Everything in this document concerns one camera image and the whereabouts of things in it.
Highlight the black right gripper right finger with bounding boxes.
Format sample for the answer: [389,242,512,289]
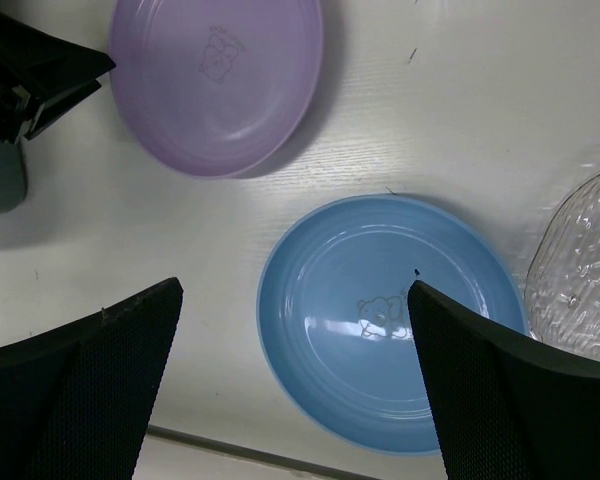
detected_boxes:
[407,281,600,479]

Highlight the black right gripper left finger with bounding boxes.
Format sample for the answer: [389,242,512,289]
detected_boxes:
[0,278,183,479]

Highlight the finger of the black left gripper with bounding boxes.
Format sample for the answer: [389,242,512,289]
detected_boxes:
[0,12,115,144]

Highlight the purple plastic plate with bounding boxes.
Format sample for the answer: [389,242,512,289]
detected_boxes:
[109,1,324,178]

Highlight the blue plastic plate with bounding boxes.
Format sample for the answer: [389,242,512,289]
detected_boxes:
[256,194,529,456]

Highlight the grey plastic bin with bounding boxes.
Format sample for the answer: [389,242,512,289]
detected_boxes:
[0,142,28,214]

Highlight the clear oval glass dish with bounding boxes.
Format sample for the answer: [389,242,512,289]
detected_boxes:
[524,174,600,361]

